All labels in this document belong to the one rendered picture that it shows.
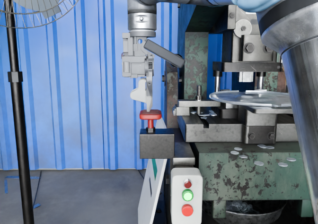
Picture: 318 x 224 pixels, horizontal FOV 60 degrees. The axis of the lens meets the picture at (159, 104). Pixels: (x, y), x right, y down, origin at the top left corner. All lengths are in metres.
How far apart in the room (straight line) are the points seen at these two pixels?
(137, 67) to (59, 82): 1.54
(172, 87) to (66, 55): 1.15
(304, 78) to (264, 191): 0.65
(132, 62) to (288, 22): 0.50
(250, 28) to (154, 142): 0.46
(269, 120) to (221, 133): 0.15
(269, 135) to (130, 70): 0.46
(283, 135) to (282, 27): 0.70
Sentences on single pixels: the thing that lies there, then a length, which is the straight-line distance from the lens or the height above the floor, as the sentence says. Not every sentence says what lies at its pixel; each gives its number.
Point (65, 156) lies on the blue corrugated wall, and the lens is 2.34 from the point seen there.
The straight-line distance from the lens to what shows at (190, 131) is 0.86.
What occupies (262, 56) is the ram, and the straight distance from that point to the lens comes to 0.92.
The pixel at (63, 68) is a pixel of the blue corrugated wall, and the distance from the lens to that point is 2.20.
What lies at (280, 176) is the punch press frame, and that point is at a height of 0.57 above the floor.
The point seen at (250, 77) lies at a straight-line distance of 1.00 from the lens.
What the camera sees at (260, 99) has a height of 0.79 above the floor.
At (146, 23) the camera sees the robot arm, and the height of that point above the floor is 0.99.
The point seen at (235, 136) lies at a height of 0.66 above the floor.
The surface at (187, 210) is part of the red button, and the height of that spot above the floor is 0.54.
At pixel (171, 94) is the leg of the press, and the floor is 0.74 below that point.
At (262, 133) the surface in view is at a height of 0.68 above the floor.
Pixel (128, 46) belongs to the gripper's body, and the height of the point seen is 0.94.
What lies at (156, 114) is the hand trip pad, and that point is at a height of 0.76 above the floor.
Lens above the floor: 0.91
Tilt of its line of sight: 10 degrees down
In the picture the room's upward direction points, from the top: straight up
